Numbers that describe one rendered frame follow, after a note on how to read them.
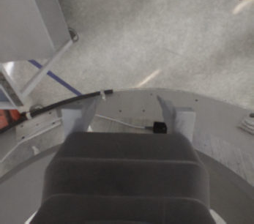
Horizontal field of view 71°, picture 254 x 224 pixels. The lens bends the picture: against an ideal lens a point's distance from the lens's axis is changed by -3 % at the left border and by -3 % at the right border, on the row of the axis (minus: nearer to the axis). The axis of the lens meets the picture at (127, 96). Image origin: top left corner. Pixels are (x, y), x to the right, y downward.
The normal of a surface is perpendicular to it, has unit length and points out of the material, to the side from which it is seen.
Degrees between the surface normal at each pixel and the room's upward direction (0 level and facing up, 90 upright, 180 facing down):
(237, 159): 90
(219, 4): 0
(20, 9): 0
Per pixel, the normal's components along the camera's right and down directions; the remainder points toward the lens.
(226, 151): -0.15, -0.76
